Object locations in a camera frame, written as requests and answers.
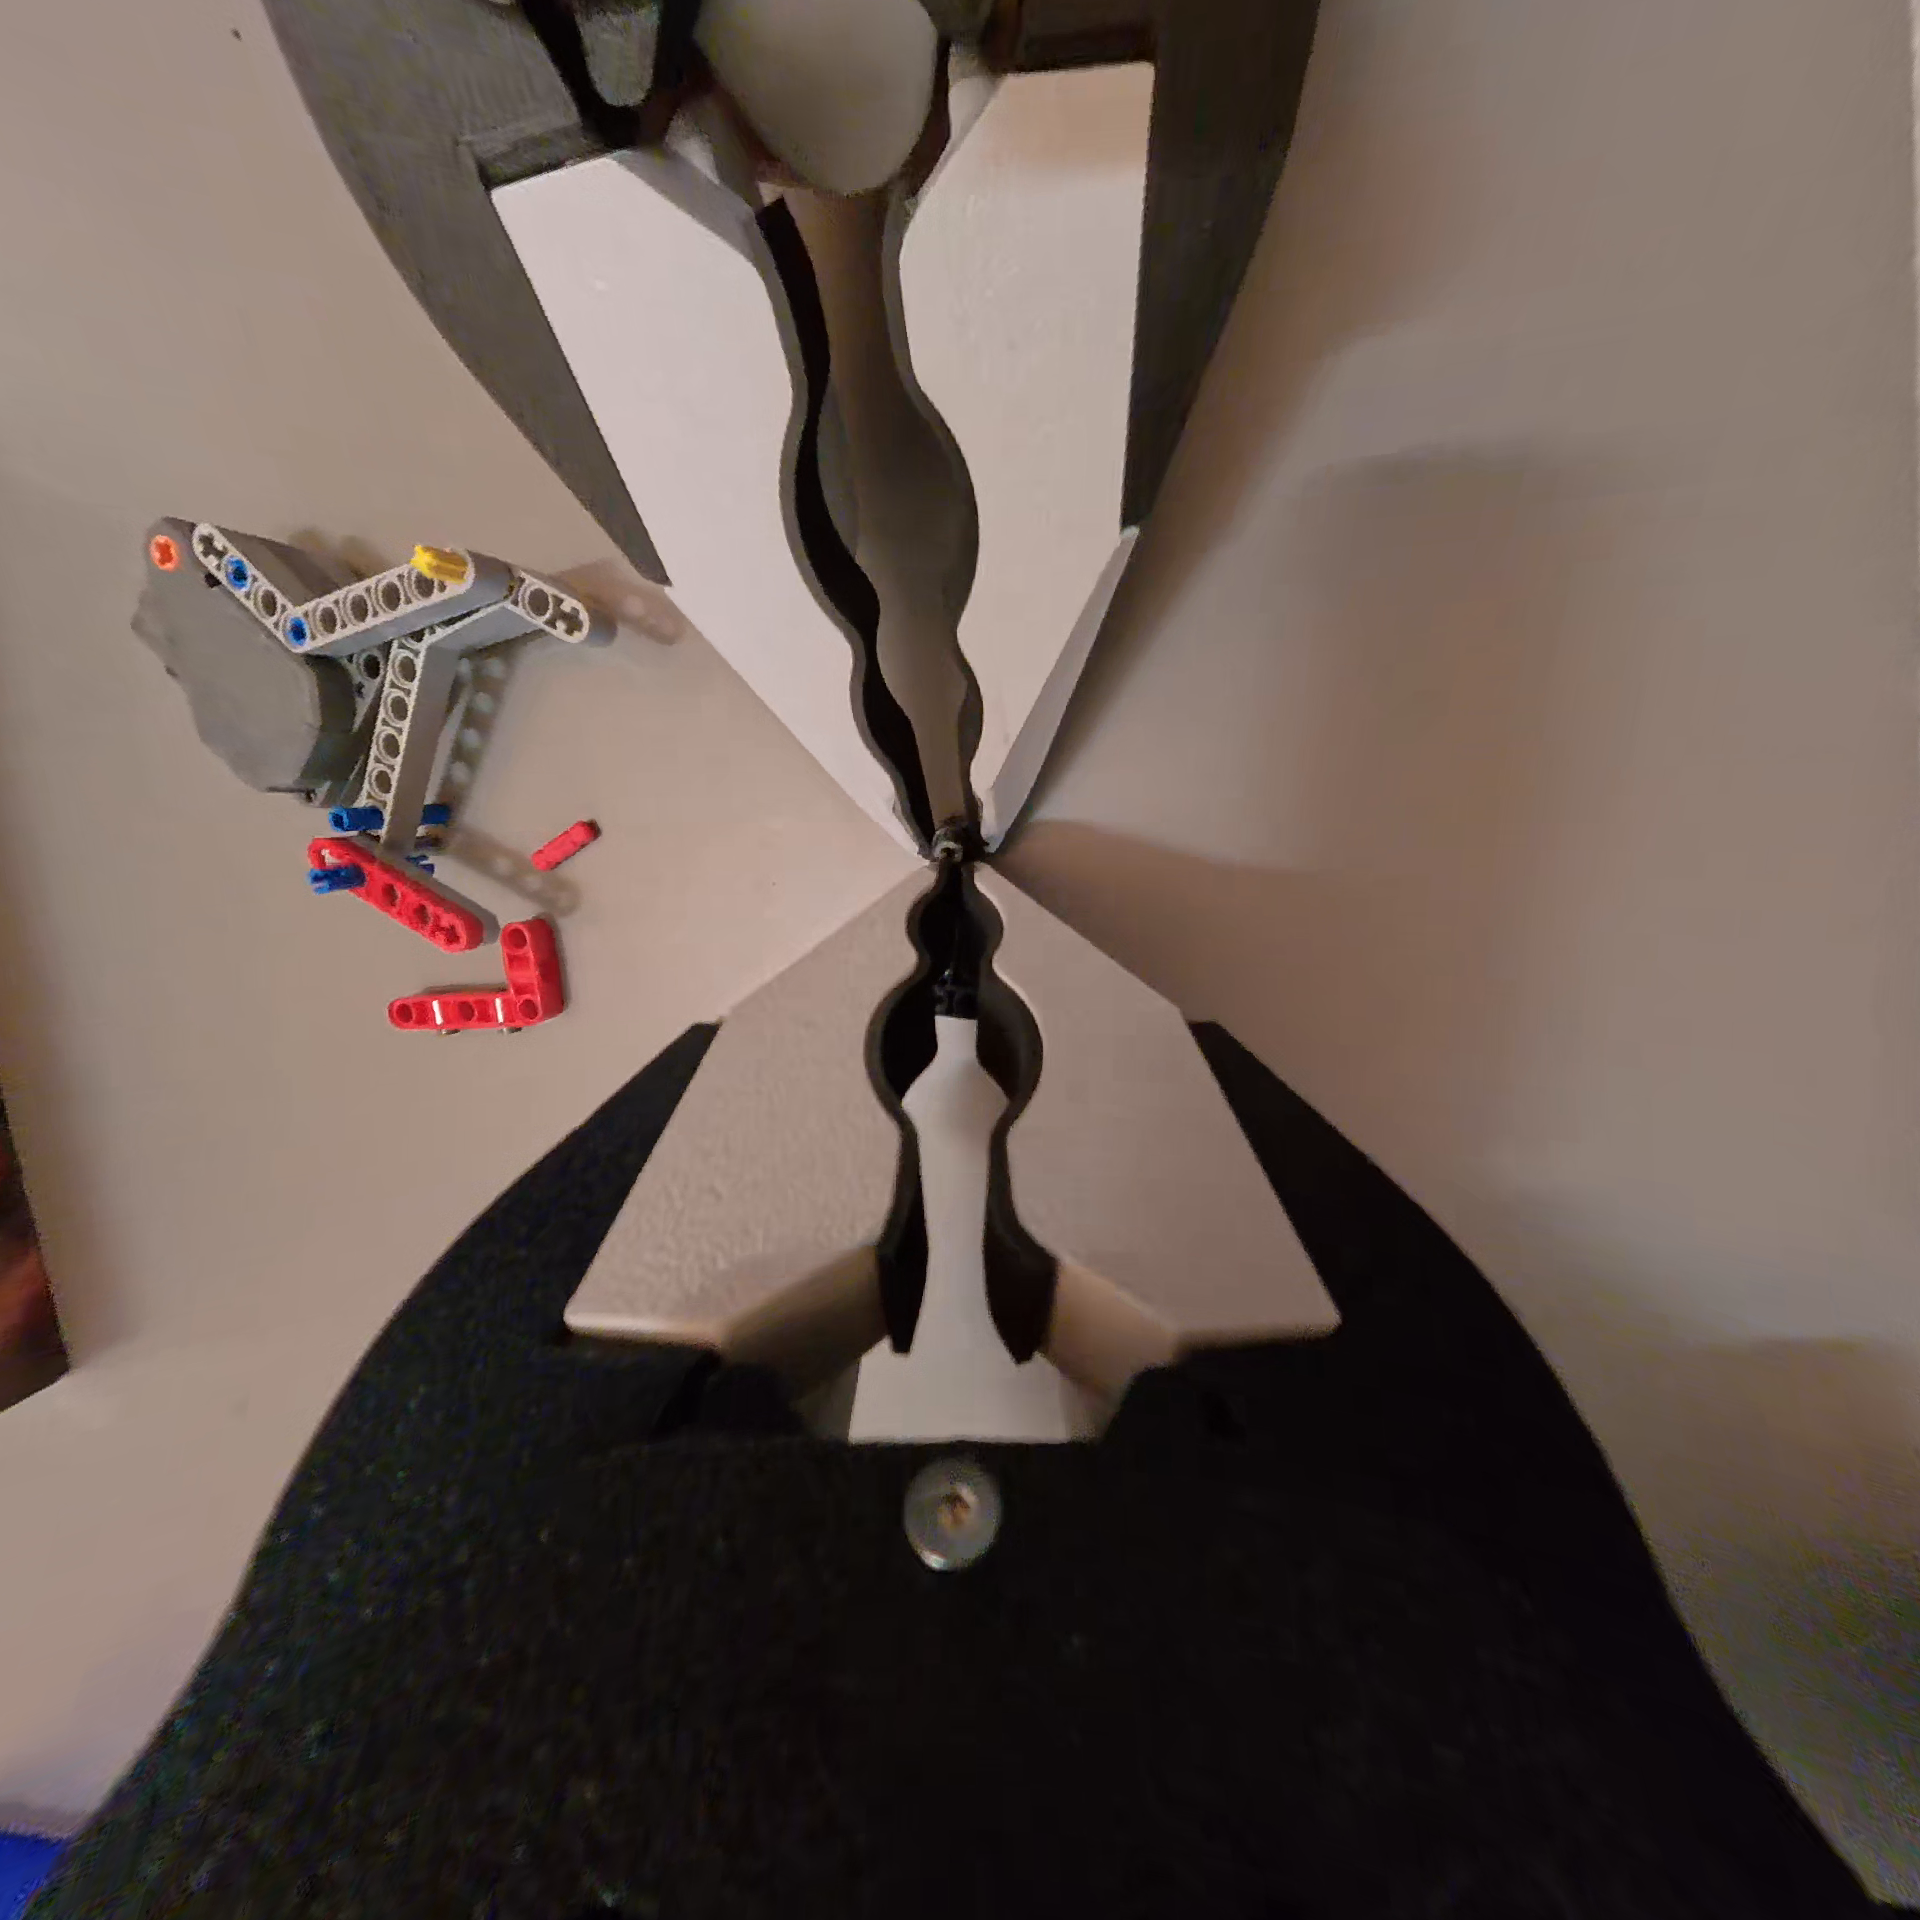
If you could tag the small red lego pin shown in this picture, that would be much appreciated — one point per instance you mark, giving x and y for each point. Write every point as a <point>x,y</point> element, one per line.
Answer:
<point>564,844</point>

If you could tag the grey lego model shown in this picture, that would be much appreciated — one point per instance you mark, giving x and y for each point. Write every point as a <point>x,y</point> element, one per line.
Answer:
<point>240,675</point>

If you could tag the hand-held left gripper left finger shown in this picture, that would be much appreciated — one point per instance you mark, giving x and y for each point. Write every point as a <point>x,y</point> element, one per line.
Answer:
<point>748,1186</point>

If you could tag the small black lego piece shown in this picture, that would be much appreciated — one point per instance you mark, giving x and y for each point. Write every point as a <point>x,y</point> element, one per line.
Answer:
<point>954,992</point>

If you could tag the blue plastic storage bin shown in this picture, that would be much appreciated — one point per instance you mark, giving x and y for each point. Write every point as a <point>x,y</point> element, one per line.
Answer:
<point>16,1890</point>

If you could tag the red angled lego beam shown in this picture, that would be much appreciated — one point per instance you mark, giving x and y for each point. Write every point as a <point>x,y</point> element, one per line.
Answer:
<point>535,962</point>

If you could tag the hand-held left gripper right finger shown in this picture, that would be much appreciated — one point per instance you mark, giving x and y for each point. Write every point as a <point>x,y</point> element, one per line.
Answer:
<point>1171,1186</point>

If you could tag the red straight lego beam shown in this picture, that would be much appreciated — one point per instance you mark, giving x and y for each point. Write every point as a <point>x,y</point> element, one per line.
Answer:
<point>418,899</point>

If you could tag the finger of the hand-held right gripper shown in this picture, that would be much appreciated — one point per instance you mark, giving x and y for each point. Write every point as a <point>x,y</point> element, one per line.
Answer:
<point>646,330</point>
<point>1036,300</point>

